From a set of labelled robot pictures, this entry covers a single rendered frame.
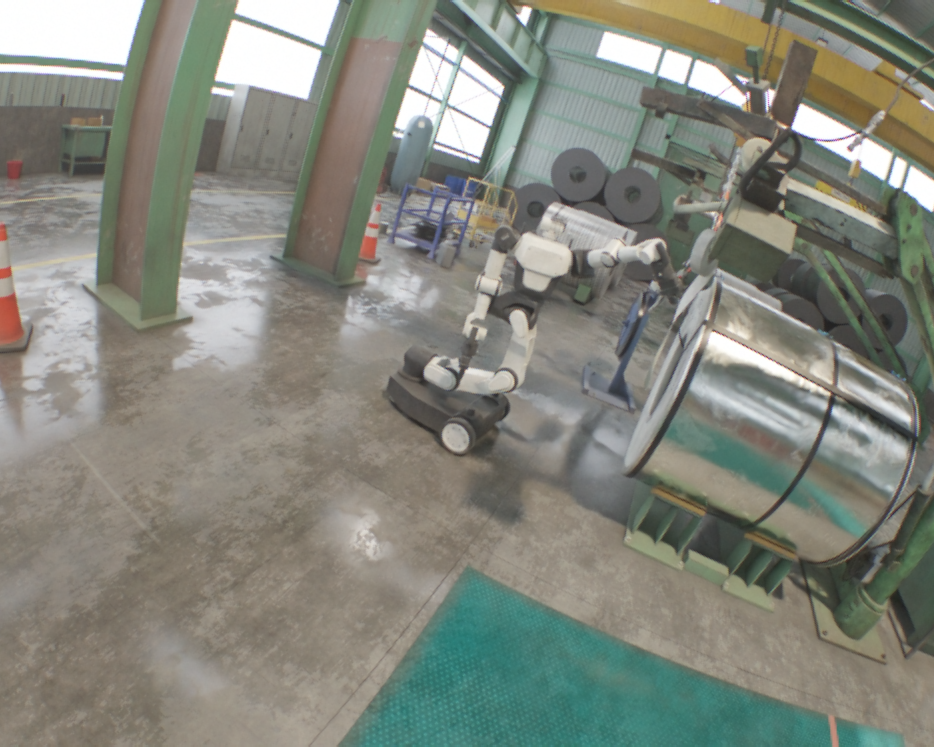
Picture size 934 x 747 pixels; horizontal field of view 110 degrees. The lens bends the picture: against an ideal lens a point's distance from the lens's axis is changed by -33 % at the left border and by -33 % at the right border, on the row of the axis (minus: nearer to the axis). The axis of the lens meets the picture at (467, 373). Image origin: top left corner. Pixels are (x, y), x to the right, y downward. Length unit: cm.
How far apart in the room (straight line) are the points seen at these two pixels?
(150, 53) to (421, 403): 306
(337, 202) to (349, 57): 152
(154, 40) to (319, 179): 236
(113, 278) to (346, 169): 242
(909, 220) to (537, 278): 172
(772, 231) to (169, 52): 343
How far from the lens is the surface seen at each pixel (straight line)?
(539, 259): 243
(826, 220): 182
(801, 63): 179
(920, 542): 309
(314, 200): 521
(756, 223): 141
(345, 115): 509
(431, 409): 271
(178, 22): 364
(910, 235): 197
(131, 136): 387
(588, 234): 754
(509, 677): 179
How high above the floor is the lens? 144
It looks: 23 degrees down
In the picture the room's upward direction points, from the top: 19 degrees clockwise
